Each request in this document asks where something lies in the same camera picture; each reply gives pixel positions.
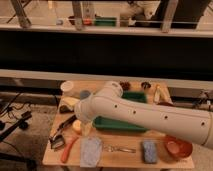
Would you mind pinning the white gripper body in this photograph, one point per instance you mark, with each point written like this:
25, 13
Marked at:
83, 110

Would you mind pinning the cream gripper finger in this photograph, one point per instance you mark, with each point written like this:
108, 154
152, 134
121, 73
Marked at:
86, 128
70, 101

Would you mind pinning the red yellow apple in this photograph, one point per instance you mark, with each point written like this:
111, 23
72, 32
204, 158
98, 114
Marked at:
76, 126

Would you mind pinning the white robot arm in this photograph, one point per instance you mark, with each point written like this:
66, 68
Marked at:
195, 126

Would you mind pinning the blue translucent cup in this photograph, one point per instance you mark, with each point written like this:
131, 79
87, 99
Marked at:
84, 94

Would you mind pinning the white plastic cup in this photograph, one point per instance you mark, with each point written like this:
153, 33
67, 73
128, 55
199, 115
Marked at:
67, 86

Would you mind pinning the black rectangular block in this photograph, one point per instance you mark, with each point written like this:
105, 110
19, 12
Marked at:
64, 109

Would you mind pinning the green plastic tray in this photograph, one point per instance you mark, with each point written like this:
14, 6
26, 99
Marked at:
101, 123

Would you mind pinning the grey blue cloth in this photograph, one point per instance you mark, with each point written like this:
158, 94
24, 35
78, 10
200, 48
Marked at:
90, 151

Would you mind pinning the silver fork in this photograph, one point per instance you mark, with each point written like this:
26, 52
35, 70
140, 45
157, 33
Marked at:
120, 149

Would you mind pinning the metal peeler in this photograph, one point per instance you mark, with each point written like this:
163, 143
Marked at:
57, 141

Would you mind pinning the orange carrot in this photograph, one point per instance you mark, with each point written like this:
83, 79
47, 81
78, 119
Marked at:
66, 151

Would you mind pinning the blue sponge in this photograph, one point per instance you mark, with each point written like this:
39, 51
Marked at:
149, 152

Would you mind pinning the black handled knife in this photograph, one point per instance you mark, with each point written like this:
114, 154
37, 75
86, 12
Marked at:
70, 120

